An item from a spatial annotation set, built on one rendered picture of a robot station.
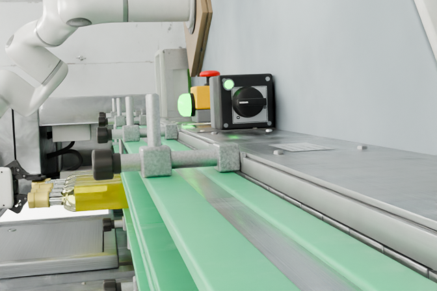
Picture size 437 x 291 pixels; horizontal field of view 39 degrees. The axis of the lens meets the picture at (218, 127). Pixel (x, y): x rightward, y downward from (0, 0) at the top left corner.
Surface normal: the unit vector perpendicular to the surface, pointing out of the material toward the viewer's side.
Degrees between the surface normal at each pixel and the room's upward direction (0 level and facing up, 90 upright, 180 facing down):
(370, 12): 0
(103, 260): 90
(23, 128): 90
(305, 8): 0
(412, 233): 0
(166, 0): 90
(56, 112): 90
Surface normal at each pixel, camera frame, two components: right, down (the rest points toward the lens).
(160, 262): -0.04, -1.00
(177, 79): 0.18, 0.04
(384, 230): -0.98, 0.05
